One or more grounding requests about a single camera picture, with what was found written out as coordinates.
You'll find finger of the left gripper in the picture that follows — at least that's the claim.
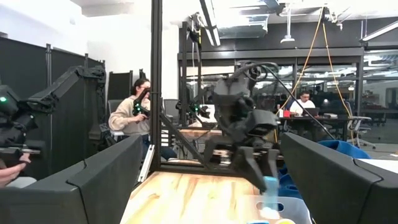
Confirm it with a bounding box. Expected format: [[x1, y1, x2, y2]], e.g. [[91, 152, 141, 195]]
[[267, 149, 280, 178], [239, 146, 268, 192]]

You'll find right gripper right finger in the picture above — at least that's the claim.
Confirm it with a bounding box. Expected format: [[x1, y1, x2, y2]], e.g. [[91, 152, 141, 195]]
[[279, 132, 398, 224]]

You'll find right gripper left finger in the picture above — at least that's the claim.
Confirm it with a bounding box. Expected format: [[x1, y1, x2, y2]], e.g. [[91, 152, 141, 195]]
[[0, 134, 144, 224]]

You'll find teal pill vial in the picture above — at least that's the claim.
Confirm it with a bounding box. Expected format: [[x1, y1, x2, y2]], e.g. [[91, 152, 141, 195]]
[[259, 175, 281, 220]]

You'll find dark blue scrub garment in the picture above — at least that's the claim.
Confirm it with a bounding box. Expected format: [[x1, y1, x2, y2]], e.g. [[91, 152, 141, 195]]
[[278, 139, 373, 200]]

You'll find clear plastic container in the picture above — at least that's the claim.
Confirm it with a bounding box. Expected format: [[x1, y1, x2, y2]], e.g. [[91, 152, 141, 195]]
[[242, 195, 313, 224]]

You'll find dark background desk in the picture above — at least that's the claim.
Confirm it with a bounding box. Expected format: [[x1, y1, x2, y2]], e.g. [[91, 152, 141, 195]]
[[278, 113, 354, 142]]

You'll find person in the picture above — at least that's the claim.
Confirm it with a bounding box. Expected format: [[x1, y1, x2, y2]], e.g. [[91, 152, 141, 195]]
[[108, 78, 178, 160], [289, 90, 317, 117]]

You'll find grey office chair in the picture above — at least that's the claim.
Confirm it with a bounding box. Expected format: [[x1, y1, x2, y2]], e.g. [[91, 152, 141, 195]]
[[344, 100, 376, 149]]

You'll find person's hand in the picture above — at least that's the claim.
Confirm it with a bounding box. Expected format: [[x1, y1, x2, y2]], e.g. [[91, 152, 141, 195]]
[[0, 152, 32, 188]]

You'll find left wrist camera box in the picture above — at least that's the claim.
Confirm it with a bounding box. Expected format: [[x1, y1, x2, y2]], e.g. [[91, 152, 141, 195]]
[[247, 108, 279, 137]]

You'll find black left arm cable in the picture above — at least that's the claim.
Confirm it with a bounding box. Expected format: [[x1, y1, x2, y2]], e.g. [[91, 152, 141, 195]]
[[233, 60, 336, 140]]

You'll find orange hanging cable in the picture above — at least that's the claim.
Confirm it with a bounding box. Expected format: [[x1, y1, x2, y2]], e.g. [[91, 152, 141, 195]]
[[273, 5, 356, 144]]

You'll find black partition wall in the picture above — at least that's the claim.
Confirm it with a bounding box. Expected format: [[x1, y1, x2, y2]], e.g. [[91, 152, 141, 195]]
[[0, 36, 105, 182]]

